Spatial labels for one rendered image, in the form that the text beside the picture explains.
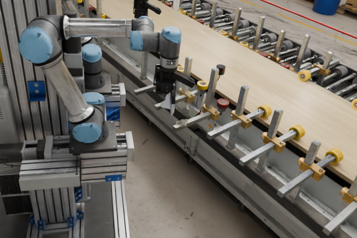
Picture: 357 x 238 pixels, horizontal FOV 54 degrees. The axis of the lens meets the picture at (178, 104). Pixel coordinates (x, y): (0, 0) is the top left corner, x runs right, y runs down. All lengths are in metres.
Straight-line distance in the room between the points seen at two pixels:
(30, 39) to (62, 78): 0.20
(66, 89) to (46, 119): 0.48
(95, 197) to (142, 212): 0.40
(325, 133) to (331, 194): 0.37
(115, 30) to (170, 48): 0.25
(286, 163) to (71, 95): 1.44
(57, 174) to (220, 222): 1.46
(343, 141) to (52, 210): 1.84
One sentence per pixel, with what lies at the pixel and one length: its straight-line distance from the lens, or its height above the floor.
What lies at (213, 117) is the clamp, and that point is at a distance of 2.31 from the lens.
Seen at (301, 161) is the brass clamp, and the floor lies 0.96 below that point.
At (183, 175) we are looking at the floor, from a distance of 3.07.
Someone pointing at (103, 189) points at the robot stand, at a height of 0.21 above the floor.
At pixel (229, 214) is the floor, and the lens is 2.87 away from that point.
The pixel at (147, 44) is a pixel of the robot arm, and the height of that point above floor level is 1.62.
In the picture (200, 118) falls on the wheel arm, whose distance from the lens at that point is 2.26.
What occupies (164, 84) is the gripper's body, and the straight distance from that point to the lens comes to 1.41.
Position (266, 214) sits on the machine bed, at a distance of 2.73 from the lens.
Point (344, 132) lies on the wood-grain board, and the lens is 2.45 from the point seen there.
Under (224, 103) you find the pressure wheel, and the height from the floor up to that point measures 0.90.
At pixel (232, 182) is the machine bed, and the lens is 2.86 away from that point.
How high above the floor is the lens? 2.18
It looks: 34 degrees down
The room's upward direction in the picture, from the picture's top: 7 degrees clockwise
